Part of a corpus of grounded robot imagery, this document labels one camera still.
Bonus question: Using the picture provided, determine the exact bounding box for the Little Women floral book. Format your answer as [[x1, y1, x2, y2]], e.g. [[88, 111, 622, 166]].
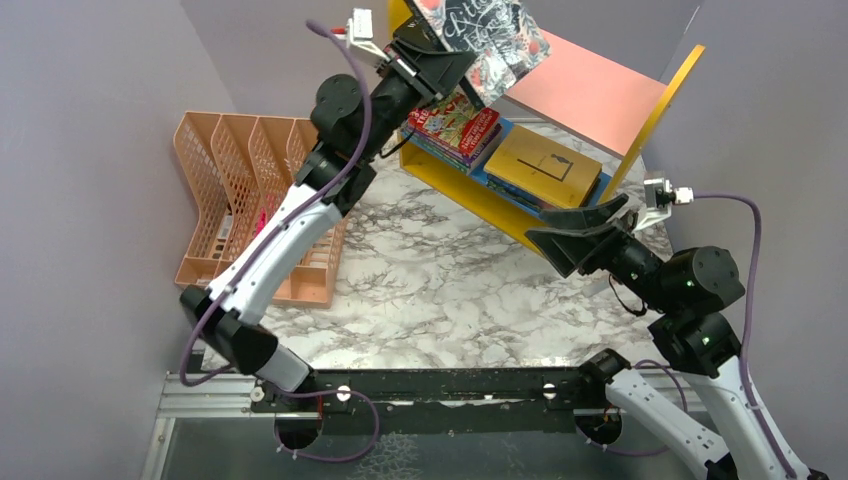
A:
[[406, 0, 552, 110]]

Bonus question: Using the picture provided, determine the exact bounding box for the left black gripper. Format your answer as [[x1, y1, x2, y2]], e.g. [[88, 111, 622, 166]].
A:
[[356, 37, 474, 161]]

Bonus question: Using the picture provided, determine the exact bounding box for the Jane Eyre book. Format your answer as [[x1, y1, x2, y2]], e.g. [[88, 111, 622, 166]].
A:
[[486, 173, 601, 213]]

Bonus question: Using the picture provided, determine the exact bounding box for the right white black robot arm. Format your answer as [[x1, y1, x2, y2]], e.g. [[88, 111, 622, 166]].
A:
[[526, 195, 821, 479]]

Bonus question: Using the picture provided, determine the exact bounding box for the yellow hardcover book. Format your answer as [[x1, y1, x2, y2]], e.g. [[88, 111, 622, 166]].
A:
[[484, 125, 602, 180]]

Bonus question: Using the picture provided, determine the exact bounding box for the orange plastic file organizer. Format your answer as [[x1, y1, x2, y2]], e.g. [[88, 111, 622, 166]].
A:
[[173, 111, 317, 287]]

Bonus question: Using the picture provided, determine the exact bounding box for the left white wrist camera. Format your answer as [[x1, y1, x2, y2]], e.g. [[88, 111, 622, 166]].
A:
[[330, 8, 391, 70]]

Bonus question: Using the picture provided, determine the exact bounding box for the black Moon and Sixpence book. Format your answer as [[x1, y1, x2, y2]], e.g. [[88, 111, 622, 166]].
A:
[[392, 16, 444, 56]]

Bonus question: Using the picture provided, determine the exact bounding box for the pink marker in organizer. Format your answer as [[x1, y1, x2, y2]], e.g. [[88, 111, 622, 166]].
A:
[[254, 208, 267, 236]]

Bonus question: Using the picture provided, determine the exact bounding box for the green 104-storey treehouse book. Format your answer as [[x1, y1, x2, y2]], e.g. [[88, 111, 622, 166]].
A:
[[402, 129, 470, 174]]

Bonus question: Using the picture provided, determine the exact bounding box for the yellow pink blue bookshelf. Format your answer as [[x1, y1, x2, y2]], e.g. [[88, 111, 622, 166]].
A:
[[399, 33, 705, 249]]

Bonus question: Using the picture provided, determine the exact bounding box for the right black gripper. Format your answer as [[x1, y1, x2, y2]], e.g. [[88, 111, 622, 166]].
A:
[[525, 191, 679, 312]]

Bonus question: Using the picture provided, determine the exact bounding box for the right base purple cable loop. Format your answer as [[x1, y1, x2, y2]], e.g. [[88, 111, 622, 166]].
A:
[[573, 357, 690, 460]]

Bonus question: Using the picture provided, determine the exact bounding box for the dark green Alice book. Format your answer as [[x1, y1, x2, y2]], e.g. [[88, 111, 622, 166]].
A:
[[487, 177, 549, 216]]

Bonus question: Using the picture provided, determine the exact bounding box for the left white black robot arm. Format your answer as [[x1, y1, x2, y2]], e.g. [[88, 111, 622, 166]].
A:
[[179, 39, 476, 411]]

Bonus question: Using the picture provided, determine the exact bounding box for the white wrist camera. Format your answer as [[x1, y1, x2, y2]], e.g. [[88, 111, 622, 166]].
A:
[[633, 171, 695, 231], [330, 8, 391, 70]]

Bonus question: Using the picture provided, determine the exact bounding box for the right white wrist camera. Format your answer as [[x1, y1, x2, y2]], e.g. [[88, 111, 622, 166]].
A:
[[633, 171, 695, 231]]

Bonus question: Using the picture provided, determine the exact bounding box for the purple 52-storey treehouse book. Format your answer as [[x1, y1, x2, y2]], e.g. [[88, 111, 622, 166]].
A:
[[414, 123, 503, 172]]

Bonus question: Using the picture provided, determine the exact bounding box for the black mounting rail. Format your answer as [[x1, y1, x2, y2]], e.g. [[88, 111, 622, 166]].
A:
[[250, 367, 611, 436]]

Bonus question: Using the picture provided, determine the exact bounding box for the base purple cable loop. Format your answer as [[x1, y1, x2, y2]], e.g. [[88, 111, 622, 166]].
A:
[[268, 387, 382, 464], [573, 357, 690, 460]]

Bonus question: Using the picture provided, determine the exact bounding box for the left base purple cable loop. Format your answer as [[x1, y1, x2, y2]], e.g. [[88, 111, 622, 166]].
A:
[[268, 387, 382, 464]]

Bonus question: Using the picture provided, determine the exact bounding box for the red 13-storey treehouse book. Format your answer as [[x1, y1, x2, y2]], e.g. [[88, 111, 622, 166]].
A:
[[402, 93, 500, 155]]

